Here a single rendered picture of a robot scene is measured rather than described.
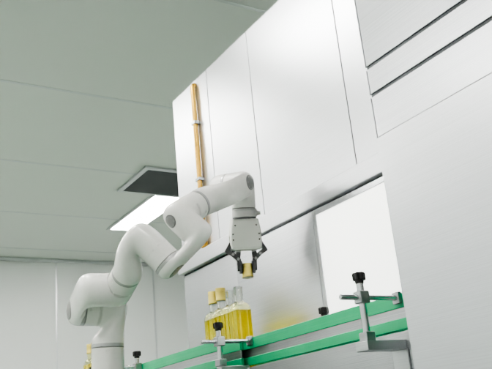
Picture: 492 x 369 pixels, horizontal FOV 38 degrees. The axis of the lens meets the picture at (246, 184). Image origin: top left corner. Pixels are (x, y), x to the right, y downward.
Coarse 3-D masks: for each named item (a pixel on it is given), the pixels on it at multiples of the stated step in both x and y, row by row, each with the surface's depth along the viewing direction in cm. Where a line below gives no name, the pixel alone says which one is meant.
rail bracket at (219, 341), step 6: (216, 324) 207; (222, 324) 208; (216, 330) 207; (216, 336) 207; (222, 336) 207; (252, 336) 212; (204, 342) 204; (210, 342) 205; (216, 342) 205; (222, 342) 206; (228, 342) 208; (234, 342) 209; (240, 342) 210; (246, 342) 211; (252, 342) 211; (222, 348) 206; (222, 354) 205; (216, 360) 205; (222, 360) 204; (216, 366) 204
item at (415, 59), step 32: (384, 0) 147; (416, 0) 139; (448, 0) 132; (480, 0) 125; (384, 32) 146; (416, 32) 139; (448, 32) 131; (480, 32) 125; (384, 64) 145; (416, 64) 138; (448, 64) 131; (480, 64) 124; (384, 96) 145; (416, 96) 137; (448, 96) 130; (384, 128) 144
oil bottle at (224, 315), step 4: (224, 308) 231; (228, 308) 229; (224, 312) 230; (220, 316) 232; (224, 316) 230; (228, 316) 228; (220, 320) 232; (224, 320) 229; (228, 320) 227; (224, 324) 229; (228, 324) 227; (224, 328) 229; (228, 328) 227; (224, 332) 229; (228, 332) 226; (224, 336) 228; (228, 336) 226
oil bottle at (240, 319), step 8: (232, 304) 227; (240, 304) 225; (232, 312) 225; (240, 312) 224; (248, 312) 225; (232, 320) 225; (240, 320) 223; (248, 320) 224; (232, 328) 224; (240, 328) 222; (248, 328) 223; (232, 336) 224; (240, 336) 221
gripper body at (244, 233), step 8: (232, 224) 223; (240, 224) 223; (248, 224) 223; (256, 224) 224; (232, 232) 223; (240, 232) 223; (248, 232) 223; (256, 232) 224; (232, 240) 222; (240, 240) 223; (248, 240) 223; (256, 240) 223; (232, 248) 222; (240, 248) 222; (248, 248) 223; (256, 248) 223
